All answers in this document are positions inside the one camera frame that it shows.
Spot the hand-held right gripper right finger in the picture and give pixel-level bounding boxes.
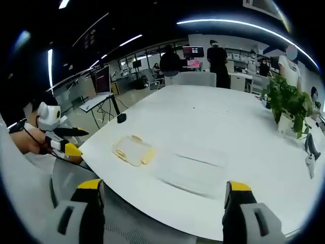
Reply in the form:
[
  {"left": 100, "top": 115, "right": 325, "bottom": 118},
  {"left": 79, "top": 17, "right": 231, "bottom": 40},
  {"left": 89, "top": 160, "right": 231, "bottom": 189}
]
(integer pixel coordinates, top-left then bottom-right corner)
[{"left": 222, "top": 180, "right": 287, "bottom": 244}]

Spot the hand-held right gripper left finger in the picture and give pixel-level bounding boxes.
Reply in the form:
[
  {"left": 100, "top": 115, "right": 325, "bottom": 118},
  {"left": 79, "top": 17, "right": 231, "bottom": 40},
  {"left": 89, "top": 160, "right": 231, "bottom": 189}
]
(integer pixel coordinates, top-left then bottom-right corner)
[{"left": 52, "top": 178, "right": 106, "bottom": 244}]

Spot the long curved ceiling light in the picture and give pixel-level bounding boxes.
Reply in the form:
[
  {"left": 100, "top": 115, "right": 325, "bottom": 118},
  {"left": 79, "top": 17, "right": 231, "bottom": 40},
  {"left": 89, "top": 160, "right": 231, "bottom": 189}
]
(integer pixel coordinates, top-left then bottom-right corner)
[{"left": 176, "top": 18, "right": 318, "bottom": 68}]

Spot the green potted plant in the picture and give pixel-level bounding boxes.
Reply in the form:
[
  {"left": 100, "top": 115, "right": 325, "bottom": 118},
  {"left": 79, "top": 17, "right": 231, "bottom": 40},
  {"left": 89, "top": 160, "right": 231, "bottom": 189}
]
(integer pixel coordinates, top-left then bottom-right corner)
[{"left": 261, "top": 74, "right": 315, "bottom": 140}]

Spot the black cable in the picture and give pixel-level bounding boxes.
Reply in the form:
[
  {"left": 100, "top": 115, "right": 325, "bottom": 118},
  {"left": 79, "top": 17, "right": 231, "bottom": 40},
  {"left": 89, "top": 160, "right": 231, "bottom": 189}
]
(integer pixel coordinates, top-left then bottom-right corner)
[{"left": 22, "top": 126, "right": 89, "bottom": 171}]

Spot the red screen monitor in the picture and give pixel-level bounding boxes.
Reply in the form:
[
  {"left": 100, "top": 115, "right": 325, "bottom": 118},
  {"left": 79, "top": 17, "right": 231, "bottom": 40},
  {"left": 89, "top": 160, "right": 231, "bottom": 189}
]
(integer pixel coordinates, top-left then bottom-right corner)
[{"left": 182, "top": 46, "right": 205, "bottom": 59}]

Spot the white laptop stand table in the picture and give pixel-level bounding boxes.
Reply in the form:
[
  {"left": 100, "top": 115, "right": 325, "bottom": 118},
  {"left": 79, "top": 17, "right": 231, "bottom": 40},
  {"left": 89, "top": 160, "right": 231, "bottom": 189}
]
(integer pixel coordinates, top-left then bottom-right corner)
[{"left": 79, "top": 93, "right": 115, "bottom": 113}]

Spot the grey mesh chair seat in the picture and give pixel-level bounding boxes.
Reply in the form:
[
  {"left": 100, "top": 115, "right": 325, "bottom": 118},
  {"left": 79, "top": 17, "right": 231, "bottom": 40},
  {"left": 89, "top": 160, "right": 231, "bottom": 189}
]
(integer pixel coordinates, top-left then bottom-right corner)
[{"left": 52, "top": 159, "right": 199, "bottom": 244}]

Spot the white chair back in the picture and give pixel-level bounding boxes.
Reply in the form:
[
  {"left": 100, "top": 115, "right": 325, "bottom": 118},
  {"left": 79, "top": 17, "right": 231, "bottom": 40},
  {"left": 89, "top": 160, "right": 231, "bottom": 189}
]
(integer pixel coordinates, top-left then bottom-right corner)
[{"left": 174, "top": 72, "right": 217, "bottom": 87}]

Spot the grey office chair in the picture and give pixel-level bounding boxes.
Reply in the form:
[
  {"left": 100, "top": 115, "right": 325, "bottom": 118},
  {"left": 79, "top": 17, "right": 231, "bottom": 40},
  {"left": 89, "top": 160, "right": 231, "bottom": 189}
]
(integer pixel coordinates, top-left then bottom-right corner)
[{"left": 142, "top": 69, "right": 166, "bottom": 91}]

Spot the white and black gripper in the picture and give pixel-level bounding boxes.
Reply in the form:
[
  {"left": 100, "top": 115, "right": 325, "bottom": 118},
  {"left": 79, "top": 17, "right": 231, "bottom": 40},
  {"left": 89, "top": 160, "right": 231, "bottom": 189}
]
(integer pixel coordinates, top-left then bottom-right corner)
[{"left": 304, "top": 133, "right": 322, "bottom": 179}]

